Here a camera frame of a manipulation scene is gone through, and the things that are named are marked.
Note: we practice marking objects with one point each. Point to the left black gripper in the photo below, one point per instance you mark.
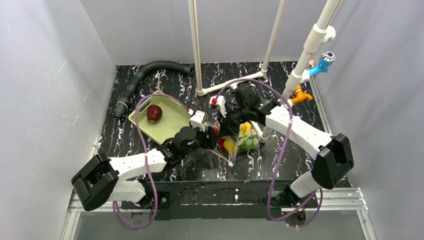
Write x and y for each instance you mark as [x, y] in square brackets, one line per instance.
[208, 138]

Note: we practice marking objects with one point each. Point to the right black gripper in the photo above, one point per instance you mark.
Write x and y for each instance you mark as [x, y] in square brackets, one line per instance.
[228, 117]

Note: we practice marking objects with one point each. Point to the red fake apple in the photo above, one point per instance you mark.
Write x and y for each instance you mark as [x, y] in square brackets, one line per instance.
[221, 142]

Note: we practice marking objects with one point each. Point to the clear polka dot zip bag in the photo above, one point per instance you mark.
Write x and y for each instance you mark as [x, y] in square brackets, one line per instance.
[246, 129]

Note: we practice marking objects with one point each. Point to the pale green plastic basket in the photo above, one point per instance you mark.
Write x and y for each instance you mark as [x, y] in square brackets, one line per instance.
[174, 117]

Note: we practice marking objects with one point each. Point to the purple fake sweet potato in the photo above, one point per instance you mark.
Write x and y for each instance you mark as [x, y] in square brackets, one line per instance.
[154, 113]

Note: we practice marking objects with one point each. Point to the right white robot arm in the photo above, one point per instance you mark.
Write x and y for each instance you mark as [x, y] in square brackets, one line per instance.
[332, 154]

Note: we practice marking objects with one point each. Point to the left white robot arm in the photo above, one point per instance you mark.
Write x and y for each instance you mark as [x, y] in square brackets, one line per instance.
[105, 179]

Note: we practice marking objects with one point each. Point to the green fake vegetable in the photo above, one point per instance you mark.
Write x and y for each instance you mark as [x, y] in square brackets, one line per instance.
[247, 143]

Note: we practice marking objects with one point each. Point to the orange plastic faucet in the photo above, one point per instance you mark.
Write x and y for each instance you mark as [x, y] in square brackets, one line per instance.
[300, 95]

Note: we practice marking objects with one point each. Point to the blue plastic faucet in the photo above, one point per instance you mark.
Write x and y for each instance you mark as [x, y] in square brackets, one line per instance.
[325, 61]

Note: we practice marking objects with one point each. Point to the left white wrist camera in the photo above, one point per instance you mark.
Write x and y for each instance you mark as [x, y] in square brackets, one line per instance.
[197, 119]

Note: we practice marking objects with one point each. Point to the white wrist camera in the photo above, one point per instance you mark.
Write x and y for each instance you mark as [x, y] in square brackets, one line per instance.
[197, 119]
[219, 103]

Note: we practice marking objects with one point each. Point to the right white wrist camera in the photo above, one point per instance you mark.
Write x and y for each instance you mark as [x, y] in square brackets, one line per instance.
[219, 103]

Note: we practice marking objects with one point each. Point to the white PVC pipe frame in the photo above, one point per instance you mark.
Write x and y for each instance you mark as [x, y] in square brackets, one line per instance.
[259, 31]

